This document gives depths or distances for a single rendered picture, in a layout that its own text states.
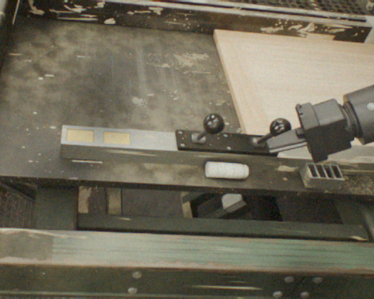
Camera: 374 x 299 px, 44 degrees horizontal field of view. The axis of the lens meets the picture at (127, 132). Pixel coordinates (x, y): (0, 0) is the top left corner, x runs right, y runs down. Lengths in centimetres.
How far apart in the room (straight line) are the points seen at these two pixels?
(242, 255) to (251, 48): 66
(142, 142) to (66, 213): 19
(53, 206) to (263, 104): 53
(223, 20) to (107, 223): 67
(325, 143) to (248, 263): 23
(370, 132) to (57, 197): 54
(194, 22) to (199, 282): 74
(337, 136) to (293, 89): 39
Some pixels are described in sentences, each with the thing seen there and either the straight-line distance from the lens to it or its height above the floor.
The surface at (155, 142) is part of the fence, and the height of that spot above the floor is 150.
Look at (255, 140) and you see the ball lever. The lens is 92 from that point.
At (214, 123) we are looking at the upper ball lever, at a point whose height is 151.
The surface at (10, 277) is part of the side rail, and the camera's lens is 75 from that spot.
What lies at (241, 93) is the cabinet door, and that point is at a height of 132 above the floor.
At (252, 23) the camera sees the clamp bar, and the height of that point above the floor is 127.
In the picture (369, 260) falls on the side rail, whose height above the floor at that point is 126.
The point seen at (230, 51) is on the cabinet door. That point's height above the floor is 131.
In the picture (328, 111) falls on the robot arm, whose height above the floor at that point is 143.
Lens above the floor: 201
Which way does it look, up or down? 32 degrees down
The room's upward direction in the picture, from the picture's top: 54 degrees counter-clockwise
